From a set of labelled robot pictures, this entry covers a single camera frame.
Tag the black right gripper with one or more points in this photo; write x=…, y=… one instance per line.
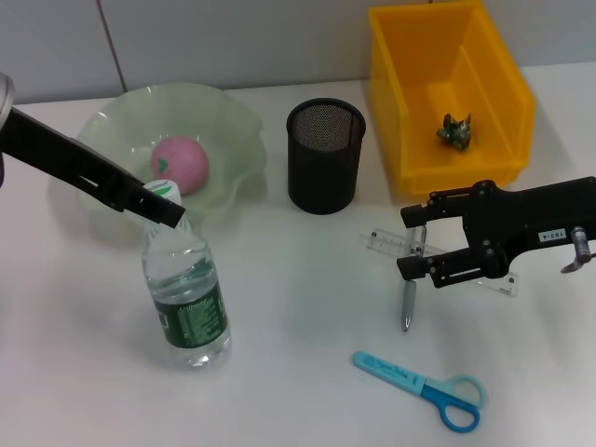
x=521, y=219

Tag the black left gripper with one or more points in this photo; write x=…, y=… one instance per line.
x=60, y=153

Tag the pink peach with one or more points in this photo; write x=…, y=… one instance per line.
x=186, y=158

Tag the clear water bottle green label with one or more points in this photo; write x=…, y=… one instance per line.
x=186, y=302

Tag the green plastic wrapper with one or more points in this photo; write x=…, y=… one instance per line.
x=455, y=132

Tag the clear plastic ruler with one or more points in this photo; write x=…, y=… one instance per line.
x=386, y=241

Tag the silver pen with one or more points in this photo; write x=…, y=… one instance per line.
x=409, y=307

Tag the green glass fruit plate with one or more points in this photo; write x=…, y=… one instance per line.
x=233, y=135

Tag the black mesh pen holder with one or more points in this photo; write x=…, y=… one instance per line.
x=321, y=167

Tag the blue scissors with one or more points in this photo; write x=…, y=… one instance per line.
x=400, y=377

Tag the yellow plastic bin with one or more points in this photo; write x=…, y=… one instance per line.
x=489, y=84

